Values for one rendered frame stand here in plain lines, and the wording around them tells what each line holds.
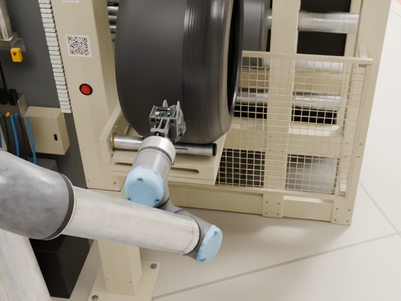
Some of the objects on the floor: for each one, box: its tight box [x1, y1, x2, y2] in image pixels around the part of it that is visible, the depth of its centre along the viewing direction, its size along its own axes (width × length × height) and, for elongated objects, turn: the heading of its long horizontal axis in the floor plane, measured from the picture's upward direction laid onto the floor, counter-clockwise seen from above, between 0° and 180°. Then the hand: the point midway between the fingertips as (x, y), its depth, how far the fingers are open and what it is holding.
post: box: [51, 0, 143, 296], centre depth 192 cm, size 13×13×250 cm
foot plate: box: [88, 260, 162, 301], centre depth 269 cm, size 27×27×2 cm
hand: (175, 110), depth 170 cm, fingers closed
